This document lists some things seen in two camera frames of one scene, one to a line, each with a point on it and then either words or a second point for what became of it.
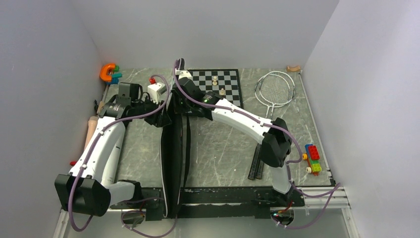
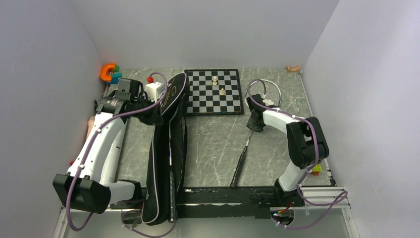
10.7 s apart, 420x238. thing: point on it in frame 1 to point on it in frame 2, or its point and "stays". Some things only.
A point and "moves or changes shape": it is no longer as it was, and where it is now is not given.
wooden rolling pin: x=91 y=125 stays
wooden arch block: x=296 y=69 stays
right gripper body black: x=184 y=106 to x=256 y=126
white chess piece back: x=215 y=83 stays
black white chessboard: x=226 y=82 stays
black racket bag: x=175 y=148 moves or changes shape
